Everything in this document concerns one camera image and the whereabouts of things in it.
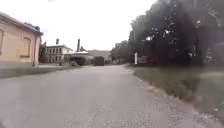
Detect distant trees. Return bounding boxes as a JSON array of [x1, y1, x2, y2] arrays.
[[109, 39, 135, 64]]

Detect grey asphalt road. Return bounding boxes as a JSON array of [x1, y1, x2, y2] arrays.
[[0, 64, 224, 128]]

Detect white multi-storey building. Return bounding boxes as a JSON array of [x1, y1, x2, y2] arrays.
[[45, 38, 75, 64]]

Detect grass verge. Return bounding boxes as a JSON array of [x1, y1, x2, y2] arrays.
[[125, 64, 224, 123]]

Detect dark green hedge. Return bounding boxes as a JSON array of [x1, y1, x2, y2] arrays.
[[92, 56, 106, 67]]

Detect beige building with arched window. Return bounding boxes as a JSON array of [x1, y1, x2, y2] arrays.
[[0, 11, 44, 68]]

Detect low building with canopy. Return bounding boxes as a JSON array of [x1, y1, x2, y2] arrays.
[[67, 50, 95, 66]]

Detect tall chimney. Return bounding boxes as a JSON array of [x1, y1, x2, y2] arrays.
[[76, 38, 81, 53]]

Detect white sign post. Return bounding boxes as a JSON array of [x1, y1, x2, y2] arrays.
[[133, 51, 139, 66]]

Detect large dark trees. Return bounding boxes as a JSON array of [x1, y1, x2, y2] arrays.
[[127, 0, 224, 67]]

